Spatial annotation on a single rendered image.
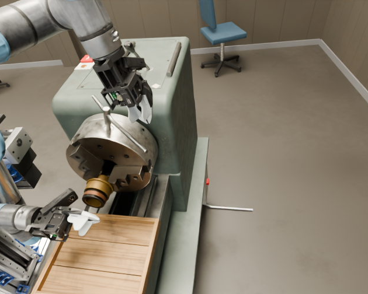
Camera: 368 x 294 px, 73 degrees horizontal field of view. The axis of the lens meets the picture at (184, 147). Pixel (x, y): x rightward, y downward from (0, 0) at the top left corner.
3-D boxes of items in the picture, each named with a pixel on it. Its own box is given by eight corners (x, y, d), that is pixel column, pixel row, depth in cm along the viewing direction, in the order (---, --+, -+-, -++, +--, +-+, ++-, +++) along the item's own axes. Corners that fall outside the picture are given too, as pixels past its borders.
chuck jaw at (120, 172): (117, 157, 90) (148, 157, 87) (121, 166, 93) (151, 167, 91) (106, 182, 82) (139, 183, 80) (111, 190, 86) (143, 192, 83)
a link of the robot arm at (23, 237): (37, 217, 97) (21, 202, 89) (48, 236, 91) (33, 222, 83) (17, 231, 93) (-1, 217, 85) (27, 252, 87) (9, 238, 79)
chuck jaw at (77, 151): (100, 158, 92) (74, 139, 86) (109, 154, 89) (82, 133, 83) (89, 183, 84) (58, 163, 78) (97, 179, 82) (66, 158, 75)
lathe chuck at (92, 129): (83, 167, 108) (68, 111, 85) (155, 181, 107) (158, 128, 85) (75, 184, 101) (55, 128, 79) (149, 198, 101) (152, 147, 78)
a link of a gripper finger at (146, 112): (144, 134, 65) (128, 106, 59) (149, 119, 69) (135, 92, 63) (155, 132, 64) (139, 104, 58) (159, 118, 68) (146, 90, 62)
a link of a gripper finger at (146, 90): (139, 110, 64) (124, 81, 59) (141, 106, 66) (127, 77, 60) (156, 107, 63) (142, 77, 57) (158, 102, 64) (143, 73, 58)
